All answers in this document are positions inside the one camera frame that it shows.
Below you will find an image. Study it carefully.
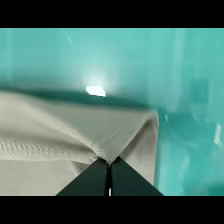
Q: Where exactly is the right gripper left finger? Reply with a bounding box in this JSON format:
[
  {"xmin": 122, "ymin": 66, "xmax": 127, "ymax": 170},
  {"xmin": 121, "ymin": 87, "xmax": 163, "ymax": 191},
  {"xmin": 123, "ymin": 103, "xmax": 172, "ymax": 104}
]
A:
[{"xmin": 55, "ymin": 157, "xmax": 110, "ymax": 197}]

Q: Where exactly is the beige shirt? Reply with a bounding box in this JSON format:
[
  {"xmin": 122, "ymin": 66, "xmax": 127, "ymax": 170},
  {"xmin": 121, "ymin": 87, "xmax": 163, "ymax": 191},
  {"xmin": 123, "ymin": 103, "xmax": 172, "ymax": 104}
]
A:
[{"xmin": 0, "ymin": 90, "xmax": 160, "ymax": 197}]

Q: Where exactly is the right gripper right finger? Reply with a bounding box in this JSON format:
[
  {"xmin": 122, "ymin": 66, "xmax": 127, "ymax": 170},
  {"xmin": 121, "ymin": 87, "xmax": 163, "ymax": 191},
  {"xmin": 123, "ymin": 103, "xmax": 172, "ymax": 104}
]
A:
[{"xmin": 110, "ymin": 156, "xmax": 165, "ymax": 197}]

